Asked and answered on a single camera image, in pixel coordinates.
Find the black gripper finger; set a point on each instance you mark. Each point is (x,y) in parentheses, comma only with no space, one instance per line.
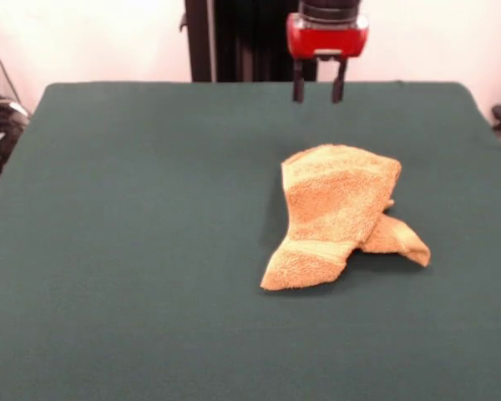
(338,85)
(298,83)

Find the dark green table cloth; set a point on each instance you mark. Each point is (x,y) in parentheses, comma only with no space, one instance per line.
(150,250)

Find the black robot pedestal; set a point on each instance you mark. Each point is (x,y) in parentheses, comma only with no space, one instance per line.
(254,42)

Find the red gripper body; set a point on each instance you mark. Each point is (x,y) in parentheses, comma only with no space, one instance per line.
(330,39)

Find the orange terry towel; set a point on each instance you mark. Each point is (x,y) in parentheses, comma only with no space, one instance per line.
(338,209)

